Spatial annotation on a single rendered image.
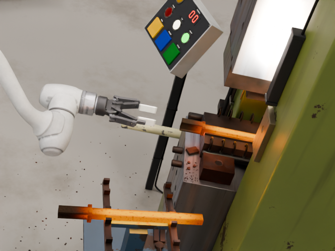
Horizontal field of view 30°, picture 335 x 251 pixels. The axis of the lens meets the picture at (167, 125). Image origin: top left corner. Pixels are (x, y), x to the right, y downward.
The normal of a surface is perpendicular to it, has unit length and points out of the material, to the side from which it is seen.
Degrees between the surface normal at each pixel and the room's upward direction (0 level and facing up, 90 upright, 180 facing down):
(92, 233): 0
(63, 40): 0
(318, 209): 90
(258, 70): 90
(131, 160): 0
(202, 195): 90
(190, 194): 90
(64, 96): 22
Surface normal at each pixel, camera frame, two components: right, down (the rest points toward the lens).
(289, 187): -0.06, 0.65
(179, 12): -0.69, -0.28
